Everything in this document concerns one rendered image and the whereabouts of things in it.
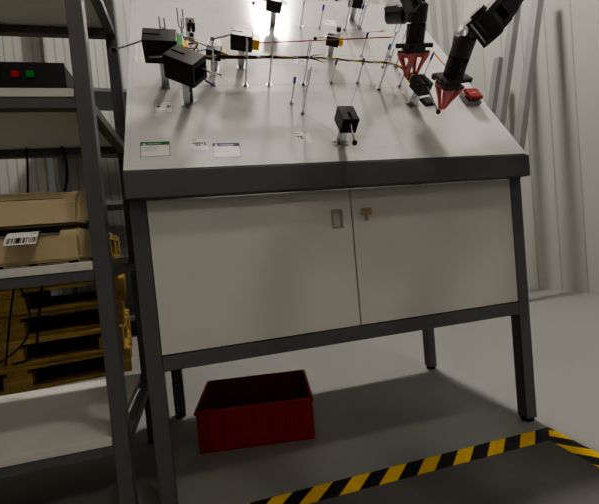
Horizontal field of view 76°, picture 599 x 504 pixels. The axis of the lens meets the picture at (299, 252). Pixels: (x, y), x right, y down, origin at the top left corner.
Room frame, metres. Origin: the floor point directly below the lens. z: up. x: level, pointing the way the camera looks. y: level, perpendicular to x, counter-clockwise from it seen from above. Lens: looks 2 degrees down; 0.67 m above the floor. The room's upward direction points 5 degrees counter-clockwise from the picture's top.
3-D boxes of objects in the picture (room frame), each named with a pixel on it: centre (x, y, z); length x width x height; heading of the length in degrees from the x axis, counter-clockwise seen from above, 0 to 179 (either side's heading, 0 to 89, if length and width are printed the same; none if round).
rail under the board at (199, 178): (1.10, -0.16, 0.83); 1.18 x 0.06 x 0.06; 104
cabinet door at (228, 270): (1.05, 0.11, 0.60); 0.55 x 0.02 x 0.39; 104
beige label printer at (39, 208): (1.05, 0.67, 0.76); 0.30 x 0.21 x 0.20; 17
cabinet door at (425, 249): (1.18, -0.43, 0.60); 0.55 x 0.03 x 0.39; 104
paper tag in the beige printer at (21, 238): (0.88, 0.62, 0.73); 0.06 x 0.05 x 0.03; 107
